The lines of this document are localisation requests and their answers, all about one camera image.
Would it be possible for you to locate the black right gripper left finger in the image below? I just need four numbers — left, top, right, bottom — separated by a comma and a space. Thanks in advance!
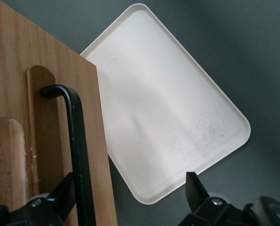
9, 173, 77, 226

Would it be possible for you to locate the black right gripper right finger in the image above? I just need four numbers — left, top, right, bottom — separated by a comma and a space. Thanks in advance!
177, 172, 246, 226

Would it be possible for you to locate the black metal drawer handle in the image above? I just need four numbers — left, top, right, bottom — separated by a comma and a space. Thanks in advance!
39, 85, 95, 226

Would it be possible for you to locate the cream white plastic tray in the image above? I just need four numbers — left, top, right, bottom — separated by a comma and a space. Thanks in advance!
80, 3, 252, 205

